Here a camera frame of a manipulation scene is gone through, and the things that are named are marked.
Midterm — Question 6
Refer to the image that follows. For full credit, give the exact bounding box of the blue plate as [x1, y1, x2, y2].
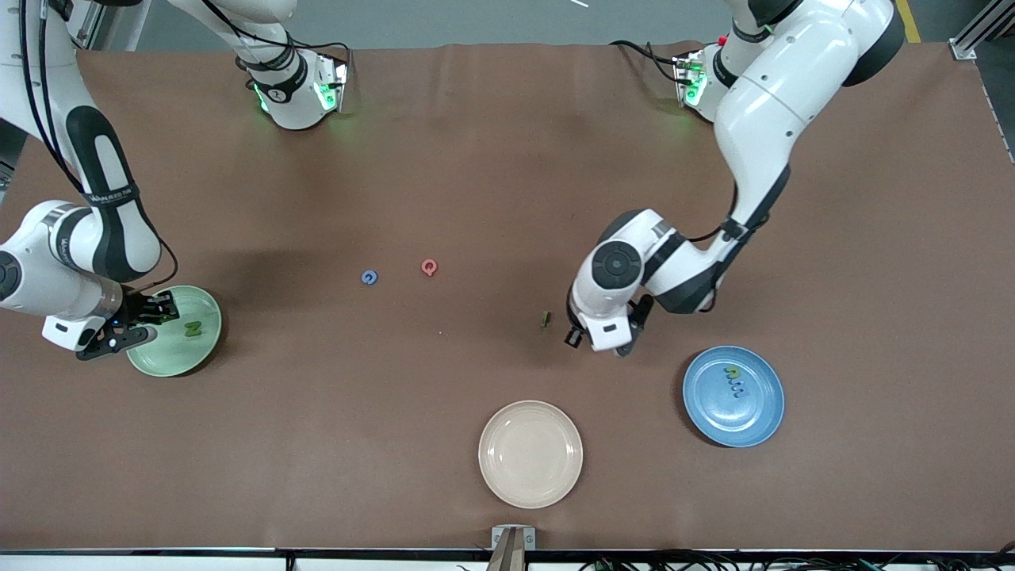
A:
[683, 346, 786, 449]

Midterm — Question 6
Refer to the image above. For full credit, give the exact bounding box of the green plate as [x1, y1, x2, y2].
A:
[125, 285, 223, 378]

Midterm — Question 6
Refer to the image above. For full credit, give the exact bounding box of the grey metal mount bracket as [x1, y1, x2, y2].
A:
[485, 525, 537, 571]

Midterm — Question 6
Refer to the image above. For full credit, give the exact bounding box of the cream plate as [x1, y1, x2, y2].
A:
[478, 400, 584, 510]

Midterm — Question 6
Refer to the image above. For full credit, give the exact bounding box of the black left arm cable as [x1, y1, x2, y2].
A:
[686, 182, 742, 314]

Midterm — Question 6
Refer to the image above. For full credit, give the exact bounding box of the black base cable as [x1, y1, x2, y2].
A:
[609, 40, 683, 84]

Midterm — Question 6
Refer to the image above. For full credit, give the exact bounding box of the aluminium frame profile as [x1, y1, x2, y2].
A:
[949, 0, 1015, 60]
[75, 0, 112, 50]

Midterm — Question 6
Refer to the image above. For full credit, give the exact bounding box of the brown table cover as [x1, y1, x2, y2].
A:
[0, 40, 1015, 554]

